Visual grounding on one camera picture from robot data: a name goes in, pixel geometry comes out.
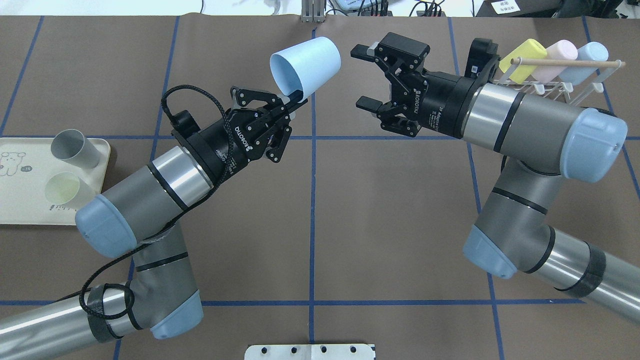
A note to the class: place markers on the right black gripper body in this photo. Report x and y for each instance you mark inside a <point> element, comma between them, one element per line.
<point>442,104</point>

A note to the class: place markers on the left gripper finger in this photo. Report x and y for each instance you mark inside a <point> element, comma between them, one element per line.
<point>294,100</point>

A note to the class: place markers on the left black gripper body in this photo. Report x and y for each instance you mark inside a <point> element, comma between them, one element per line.
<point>223,143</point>

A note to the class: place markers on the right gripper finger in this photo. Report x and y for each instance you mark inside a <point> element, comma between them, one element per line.
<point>363,52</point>
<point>369,104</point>

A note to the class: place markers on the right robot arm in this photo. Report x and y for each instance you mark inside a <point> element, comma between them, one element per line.
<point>544,142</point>

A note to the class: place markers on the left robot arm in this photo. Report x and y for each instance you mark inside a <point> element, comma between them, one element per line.
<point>149,283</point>

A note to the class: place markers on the grey plastic cup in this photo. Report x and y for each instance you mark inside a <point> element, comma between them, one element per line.
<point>73,147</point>

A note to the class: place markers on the pale green plastic cup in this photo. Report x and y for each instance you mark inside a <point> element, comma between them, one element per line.
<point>66,189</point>

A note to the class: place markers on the black box with label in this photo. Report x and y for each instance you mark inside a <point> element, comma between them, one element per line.
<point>518,8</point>

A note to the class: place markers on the cream plastic tray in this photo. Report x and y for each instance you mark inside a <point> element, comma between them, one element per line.
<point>27,165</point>

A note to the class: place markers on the aluminium frame post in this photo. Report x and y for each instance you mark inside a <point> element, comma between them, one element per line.
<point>313,11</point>

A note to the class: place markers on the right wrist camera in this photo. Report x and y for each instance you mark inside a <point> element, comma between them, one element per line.
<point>483,59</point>

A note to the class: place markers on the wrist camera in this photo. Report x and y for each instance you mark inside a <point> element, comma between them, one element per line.
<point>483,59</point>
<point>184,124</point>

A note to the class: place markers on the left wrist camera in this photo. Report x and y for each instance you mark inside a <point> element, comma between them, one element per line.
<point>184,124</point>

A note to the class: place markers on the white wire cup rack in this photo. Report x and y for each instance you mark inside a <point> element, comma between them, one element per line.
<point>559,90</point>

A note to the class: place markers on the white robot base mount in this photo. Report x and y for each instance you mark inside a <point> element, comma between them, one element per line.
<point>326,351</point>

